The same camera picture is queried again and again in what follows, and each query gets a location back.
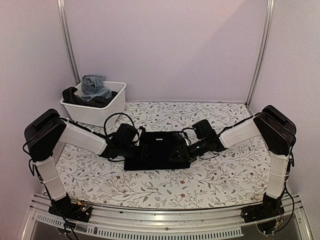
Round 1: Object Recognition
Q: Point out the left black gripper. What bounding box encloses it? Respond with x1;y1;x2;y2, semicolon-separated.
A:
119;143;151;161

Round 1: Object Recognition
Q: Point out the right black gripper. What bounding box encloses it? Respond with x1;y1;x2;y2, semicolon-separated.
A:
168;138;209;163

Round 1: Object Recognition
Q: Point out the black t-shirt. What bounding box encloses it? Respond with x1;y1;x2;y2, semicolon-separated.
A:
124;131;191;171

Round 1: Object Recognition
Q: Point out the blue denim garment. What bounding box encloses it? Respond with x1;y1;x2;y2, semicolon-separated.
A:
81;74;112;102

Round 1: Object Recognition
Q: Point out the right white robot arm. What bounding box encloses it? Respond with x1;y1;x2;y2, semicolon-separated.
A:
168;105;297;199

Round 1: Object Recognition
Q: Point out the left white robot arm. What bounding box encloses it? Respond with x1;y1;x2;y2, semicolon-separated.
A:
22;108;142;217

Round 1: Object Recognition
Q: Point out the white plastic laundry bin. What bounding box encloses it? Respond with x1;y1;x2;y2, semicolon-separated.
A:
60;81;127;127

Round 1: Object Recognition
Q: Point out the floral patterned table mat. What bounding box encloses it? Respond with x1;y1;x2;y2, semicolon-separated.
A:
53;102;285;209

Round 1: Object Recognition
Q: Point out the dark garment in bin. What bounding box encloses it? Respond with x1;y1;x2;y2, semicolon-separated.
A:
62;87;118;108

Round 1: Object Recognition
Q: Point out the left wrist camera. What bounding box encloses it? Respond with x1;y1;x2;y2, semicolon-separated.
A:
112;123;139;145

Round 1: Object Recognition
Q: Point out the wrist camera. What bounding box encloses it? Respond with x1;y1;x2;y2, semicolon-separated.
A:
112;123;139;145
192;119;217;140

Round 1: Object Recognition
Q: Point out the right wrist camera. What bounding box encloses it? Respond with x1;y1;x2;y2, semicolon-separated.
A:
192;119;217;140

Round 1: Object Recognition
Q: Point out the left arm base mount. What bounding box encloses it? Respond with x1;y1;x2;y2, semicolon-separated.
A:
48;194;92;223

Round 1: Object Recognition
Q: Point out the front aluminium rail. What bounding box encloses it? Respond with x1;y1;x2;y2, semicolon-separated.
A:
21;194;316;240

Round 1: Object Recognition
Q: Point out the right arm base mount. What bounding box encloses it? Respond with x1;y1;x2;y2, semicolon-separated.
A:
240;192;285;223

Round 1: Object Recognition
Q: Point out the left aluminium frame post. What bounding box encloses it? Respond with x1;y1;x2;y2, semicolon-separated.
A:
56;0;81;85

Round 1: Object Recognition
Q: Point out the aluminium frame post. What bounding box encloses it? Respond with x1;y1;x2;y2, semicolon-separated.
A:
56;0;81;85
245;0;275;108

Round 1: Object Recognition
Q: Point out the right aluminium frame post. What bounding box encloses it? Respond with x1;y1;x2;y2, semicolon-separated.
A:
245;0;275;108

